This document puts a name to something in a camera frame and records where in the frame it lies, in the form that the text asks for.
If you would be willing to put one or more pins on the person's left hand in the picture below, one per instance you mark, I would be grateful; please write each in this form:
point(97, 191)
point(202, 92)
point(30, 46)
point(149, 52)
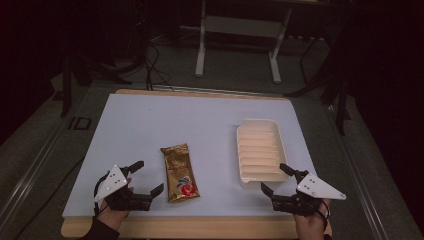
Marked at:
point(112, 217)

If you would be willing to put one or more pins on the black tripod stand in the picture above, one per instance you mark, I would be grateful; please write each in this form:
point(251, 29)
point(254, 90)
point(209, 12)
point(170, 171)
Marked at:
point(340, 110)

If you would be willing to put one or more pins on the black metal stand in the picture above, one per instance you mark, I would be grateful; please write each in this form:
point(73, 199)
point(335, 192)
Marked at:
point(66, 93)

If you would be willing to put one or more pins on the black floor socket box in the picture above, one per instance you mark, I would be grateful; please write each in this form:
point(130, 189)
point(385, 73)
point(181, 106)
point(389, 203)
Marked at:
point(80, 123)

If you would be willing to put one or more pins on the pale blue table mat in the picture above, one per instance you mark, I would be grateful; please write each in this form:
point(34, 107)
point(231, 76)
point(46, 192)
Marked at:
point(173, 120)

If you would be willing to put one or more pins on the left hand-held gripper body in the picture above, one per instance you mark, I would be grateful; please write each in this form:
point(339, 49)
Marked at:
point(111, 181)

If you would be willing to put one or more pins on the person's right hand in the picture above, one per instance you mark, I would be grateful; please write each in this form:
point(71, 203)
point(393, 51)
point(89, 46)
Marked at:
point(311, 227)

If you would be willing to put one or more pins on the gold snack packet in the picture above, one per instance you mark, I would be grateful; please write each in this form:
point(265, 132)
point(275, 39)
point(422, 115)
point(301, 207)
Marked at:
point(180, 173)

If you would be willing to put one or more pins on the white ribbed plastic tray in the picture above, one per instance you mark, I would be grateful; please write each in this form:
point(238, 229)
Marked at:
point(260, 150)

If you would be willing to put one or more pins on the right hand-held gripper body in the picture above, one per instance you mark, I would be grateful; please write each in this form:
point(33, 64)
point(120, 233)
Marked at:
point(315, 189)

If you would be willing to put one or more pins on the white metal stand frame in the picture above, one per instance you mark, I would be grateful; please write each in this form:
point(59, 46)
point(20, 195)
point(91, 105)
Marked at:
point(200, 50)

